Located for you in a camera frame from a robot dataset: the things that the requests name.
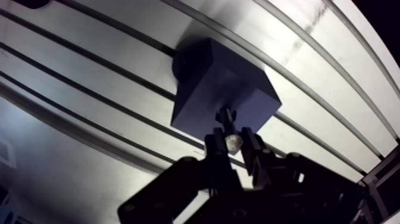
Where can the dark blue-grey block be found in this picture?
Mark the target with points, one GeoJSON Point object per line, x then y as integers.
{"type": "Point", "coordinates": [218, 87]}

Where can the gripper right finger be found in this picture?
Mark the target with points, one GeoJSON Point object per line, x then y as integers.
{"type": "Point", "coordinates": [300, 181]}

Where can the steel bolt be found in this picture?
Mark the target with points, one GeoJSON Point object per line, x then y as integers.
{"type": "Point", "coordinates": [232, 139]}

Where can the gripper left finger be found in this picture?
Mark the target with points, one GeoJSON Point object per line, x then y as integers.
{"type": "Point", "coordinates": [175, 187]}

